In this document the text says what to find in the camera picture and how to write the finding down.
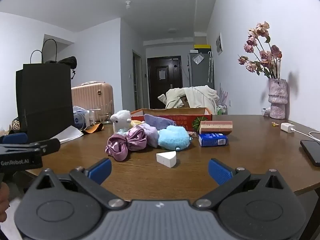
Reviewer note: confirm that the grey refrigerator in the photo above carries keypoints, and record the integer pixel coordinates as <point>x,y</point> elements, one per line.
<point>200,72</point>

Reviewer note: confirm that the wooden chair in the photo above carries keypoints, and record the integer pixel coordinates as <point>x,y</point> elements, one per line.
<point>185,101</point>

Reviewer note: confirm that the lavender fluffy towel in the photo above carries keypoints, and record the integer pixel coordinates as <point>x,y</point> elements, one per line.
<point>151,135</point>

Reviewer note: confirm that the orange cardboard box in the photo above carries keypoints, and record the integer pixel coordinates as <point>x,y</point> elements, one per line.
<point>185,121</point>

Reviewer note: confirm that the pink suitcase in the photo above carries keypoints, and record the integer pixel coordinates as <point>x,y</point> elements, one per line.
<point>92,96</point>

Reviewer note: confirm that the purple microfiber cloth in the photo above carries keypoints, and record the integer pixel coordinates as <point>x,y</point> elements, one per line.
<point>160,120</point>

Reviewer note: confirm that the purple satin scrunchie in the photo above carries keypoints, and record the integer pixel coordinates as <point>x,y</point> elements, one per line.
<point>130,140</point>

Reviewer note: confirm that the white folded umbrella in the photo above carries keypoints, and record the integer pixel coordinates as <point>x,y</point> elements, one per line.
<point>210,65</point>

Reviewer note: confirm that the orange cloth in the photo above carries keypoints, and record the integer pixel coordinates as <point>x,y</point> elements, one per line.
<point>93,128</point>

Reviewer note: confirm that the light blue plush toy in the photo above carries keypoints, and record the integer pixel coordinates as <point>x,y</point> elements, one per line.
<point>173,137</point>

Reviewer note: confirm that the white paper sheet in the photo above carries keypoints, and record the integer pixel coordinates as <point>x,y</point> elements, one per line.
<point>67,135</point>

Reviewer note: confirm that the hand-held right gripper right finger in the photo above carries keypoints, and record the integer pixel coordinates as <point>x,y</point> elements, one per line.
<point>218,170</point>

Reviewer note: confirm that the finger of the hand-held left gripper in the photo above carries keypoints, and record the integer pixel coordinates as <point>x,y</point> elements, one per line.
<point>13,138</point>
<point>48,145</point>

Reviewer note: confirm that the beige coat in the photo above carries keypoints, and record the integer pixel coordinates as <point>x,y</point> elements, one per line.
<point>197,96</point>

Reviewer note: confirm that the dried pink roses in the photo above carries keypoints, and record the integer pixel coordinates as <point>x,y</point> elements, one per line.
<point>265,55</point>

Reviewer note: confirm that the blue white wipes pack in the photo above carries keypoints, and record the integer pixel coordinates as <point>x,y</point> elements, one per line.
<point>80,121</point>

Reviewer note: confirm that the black cloth hat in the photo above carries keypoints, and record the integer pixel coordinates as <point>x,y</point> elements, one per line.
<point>67,61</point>

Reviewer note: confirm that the blue small carton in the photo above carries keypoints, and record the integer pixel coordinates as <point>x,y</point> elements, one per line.
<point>212,140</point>

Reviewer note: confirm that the wall electrical panel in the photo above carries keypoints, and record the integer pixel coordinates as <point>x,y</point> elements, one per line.
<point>219,43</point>

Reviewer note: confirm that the yellow box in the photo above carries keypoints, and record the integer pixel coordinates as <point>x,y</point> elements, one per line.
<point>202,47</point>

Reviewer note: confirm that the white alpaca plush toy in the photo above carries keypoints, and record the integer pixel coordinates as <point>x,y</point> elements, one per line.
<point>121,120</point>

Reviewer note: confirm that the black paper bag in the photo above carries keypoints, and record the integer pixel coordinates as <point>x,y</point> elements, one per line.
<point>45,100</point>

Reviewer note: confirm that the black smartphone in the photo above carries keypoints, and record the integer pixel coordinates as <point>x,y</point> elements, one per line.
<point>311,151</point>

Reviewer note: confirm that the clear drinking glass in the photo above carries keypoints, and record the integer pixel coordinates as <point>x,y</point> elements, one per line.
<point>104,118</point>

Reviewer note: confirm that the dark entrance door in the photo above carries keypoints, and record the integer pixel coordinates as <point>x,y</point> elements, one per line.
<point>172,85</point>

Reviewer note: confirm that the pink striped sponge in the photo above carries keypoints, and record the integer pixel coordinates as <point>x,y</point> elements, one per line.
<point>216,126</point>

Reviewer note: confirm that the woven rattan ball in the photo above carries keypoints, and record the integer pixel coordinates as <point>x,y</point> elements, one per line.
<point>15,124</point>

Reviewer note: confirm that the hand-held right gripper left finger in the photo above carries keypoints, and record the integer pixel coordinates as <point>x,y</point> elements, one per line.
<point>101,170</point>

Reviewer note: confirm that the ceiling sprinkler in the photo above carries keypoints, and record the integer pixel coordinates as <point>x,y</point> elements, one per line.
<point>128,5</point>

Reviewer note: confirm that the person's left hand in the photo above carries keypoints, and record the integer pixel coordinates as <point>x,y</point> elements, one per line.
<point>3,200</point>

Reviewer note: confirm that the white wedge sponge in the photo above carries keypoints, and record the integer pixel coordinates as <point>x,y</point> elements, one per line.
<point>166,158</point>

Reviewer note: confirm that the purple textured vase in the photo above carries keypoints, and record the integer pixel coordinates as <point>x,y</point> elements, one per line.
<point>277,97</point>

